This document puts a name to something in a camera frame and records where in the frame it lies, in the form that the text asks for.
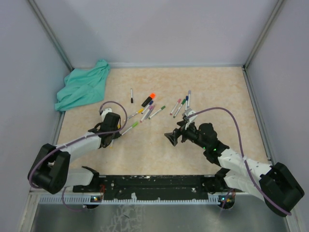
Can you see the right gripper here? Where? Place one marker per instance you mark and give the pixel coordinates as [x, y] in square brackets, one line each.
[173, 136]

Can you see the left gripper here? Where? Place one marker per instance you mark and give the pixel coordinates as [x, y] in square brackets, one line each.
[117, 135]

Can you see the light green cap pen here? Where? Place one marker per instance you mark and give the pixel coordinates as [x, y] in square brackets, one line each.
[131, 127]

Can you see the yellow cap marker pen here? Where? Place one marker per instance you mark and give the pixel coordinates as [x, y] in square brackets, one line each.
[136, 113]

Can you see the pink cap pen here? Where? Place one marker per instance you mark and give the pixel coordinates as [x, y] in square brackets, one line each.
[175, 106]
[146, 114]

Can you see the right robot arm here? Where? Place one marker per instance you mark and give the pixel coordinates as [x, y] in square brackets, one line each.
[273, 184]

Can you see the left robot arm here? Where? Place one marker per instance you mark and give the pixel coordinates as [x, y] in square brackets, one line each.
[51, 168]

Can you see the dark green cap pen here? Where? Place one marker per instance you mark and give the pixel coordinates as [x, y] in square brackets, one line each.
[158, 111]

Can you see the green cap pen right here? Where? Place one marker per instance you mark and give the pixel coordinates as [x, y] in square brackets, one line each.
[179, 108]

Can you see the blue cap pen right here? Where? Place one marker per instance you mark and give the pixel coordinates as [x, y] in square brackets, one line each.
[186, 102]

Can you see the blue cap pen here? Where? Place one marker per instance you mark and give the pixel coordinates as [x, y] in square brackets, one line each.
[147, 106]
[186, 102]

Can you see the purple cap pen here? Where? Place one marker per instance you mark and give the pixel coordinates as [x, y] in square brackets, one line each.
[150, 111]

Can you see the lilac cap pen right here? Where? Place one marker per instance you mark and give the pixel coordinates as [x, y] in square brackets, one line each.
[188, 98]

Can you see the small black marker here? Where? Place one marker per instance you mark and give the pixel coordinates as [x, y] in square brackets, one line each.
[131, 95]

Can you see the black orange highlighter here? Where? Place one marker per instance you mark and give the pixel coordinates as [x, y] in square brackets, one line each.
[147, 101]

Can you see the teal cloth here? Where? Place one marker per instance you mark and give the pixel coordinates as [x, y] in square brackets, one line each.
[83, 87]

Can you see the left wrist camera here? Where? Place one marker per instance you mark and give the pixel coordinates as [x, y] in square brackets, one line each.
[105, 111]

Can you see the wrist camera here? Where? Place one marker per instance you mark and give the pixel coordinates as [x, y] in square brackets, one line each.
[189, 115]
[105, 111]

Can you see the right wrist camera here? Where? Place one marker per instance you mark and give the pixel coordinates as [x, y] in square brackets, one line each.
[189, 115]

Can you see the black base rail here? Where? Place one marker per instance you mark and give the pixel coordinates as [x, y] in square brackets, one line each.
[154, 187]

